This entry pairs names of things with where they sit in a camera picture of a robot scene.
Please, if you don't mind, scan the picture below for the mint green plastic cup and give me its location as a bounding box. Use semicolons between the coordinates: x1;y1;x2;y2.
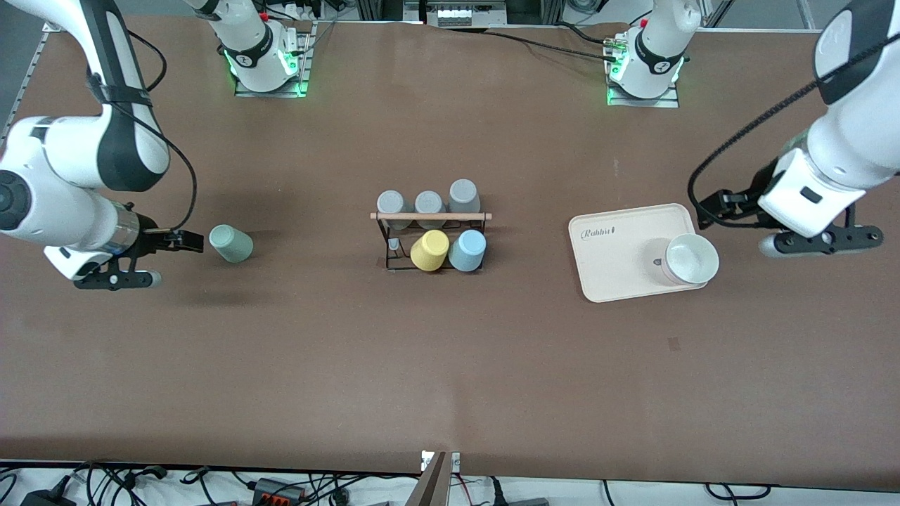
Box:
209;224;255;264

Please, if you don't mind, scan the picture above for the light blue plastic cup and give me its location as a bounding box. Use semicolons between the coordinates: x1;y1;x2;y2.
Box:
448;229;487;273

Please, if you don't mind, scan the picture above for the white round bowl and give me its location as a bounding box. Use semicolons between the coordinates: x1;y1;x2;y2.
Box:
663;233;720;286

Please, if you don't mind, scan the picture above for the cream rectangular tray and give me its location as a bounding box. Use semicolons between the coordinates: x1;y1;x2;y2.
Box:
568;203;711;304

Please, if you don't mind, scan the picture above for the grey plastic cup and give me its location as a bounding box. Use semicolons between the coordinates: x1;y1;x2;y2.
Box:
377;190;413;231
414;190;446;229
449;179;482;214

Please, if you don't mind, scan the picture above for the yellow plastic cup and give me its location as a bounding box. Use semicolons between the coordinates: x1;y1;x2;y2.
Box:
410;230;451;272

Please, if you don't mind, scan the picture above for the black orange power strip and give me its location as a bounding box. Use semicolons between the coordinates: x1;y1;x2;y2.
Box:
252;478;308;505

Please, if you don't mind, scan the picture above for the black power adapter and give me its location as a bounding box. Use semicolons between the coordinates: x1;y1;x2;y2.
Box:
21;488;78;506

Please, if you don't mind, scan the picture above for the white connector box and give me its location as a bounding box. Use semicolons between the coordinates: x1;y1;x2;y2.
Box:
425;2;507;27

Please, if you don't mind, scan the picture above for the white marker tag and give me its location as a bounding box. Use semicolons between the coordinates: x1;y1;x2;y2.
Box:
420;450;461;473

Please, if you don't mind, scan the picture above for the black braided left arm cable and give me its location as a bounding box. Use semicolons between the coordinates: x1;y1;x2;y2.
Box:
688;35;900;227

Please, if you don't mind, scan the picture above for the black right camera bracket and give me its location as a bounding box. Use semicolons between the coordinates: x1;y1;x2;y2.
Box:
73;257;153;291

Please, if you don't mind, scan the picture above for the black camera bracket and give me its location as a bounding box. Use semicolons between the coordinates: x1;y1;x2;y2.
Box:
73;257;153;291
773;204;885;255

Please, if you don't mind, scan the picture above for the black left camera bracket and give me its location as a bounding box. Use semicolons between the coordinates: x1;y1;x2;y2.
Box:
773;204;885;255

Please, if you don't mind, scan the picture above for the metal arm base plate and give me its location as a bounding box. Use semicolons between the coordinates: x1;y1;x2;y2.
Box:
234;21;314;98
606;32;681;109

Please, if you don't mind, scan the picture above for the perforated metal rail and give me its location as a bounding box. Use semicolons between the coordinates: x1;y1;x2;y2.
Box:
0;21;57;148

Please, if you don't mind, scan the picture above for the black table cable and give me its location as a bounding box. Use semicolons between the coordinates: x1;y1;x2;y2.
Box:
450;27;619;60
555;22;619;46

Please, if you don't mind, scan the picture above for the black floor cable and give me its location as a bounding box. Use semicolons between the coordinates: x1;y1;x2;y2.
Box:
705;482;772;501
70;460;169;494

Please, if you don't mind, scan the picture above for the black wire cup rack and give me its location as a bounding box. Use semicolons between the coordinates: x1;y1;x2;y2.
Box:
370;211;493;272

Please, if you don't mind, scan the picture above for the brown wooden post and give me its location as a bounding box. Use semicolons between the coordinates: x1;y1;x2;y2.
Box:
404;452;451;506

